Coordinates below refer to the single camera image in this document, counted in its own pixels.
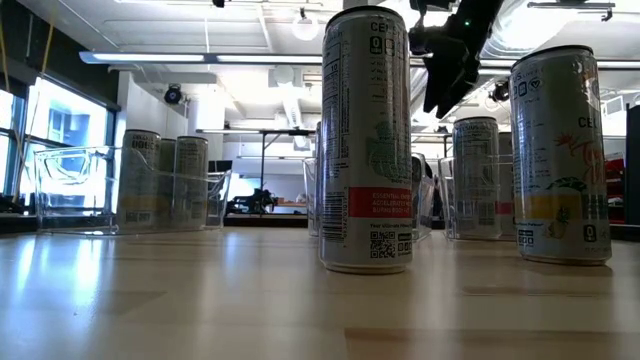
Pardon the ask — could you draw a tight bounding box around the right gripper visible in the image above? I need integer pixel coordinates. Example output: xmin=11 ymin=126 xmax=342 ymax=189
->
xmin=408 ymin=13 xmax=490 ymax=121

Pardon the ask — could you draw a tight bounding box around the white Celsius can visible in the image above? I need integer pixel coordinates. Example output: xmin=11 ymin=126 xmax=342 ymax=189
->
xmin=451 ymin=116 xmax=502 ymax=242

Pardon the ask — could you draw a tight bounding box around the clear plastic bin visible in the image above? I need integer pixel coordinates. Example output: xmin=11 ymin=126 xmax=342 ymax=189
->
xmin=438 ymin=153 xmax=517 ymax=242
xmin=33 ymin=144 xmax=233 ymax=236
xmin=301 ymin=152 xmax=437 ymax=242

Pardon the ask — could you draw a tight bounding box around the black ceiling spotlight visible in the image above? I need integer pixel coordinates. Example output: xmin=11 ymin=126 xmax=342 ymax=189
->
xmin=489 ymin=79 xmax=511 ymax=104
xmin=163 ymin=83 xmax=184 ymax=106

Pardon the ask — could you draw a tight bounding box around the white globe lamp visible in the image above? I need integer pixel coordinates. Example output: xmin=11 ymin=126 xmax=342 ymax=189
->
xmin=291 ymin=13 xmax=322 ymax=43

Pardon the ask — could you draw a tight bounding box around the red storage rack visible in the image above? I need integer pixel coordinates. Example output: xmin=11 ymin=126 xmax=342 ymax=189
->
xmin=603 ymin=157 xmax=627 ymax=225

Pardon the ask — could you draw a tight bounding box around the black tall panel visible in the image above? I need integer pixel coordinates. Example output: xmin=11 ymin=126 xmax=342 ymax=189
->
xmin=625 ymin=103 xmax=640 ymax=227

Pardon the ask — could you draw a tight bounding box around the long ceiling light strip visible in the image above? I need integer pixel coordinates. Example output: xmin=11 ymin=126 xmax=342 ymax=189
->
xmin=78 ymin=49 xmax=640 ymax=70

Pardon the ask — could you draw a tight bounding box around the silver ventilation duct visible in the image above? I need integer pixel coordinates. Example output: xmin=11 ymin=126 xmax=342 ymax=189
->
xmin=479 ymin=0 xmax=640 ymax=60

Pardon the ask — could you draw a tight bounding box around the black ceiling track rail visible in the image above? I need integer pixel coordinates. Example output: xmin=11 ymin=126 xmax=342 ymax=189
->
xmin=526 ymin=1 xmax=617 ymax=23

